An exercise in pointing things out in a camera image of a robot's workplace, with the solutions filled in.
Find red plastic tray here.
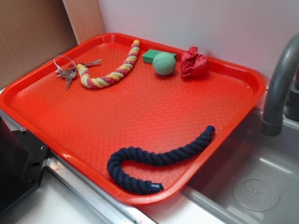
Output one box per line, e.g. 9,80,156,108
0,34,266,205

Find green dimpled ball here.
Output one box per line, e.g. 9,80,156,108
152,52,177,76

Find green rectangular block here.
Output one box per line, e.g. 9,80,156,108
142,49,177,64

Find crumpled red cloth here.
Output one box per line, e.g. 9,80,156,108
181,46,208,77

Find grey plastic sink basin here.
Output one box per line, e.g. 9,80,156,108
182,109,299,224

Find grey sink faucet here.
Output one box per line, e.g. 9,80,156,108
261,34,299,136

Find brown cardboard panel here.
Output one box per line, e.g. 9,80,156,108
0,0,106,89

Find multicolour twisted rope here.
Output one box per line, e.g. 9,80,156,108
76,40,141,89

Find dark blue twisted rope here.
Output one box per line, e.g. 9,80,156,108
107,125,215,196

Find silver keys on wire ring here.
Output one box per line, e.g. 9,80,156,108
53,55,102,90

